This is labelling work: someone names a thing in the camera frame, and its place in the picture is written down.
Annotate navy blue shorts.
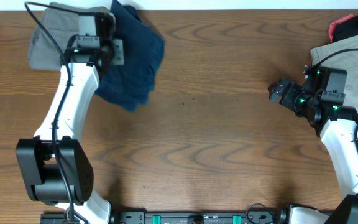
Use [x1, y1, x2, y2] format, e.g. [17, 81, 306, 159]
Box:
[96, 1, 165, 112]

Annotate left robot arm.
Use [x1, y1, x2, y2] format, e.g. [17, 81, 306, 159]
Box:
[16, 36, 124, 223]

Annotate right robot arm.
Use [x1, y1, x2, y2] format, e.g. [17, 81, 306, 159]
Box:
[268, 77, 358, 223]

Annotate folded grey shorts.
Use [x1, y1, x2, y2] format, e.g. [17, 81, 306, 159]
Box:
[26, 2, 114, 71]

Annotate black garment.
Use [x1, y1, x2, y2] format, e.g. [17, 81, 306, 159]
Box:
[332, 14, 358, 43]

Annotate red garment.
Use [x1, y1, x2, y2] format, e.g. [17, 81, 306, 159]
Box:
[328, 14, 358, 43]

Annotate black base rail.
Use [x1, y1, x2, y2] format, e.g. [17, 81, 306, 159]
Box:
[40, 210, 287, 224]

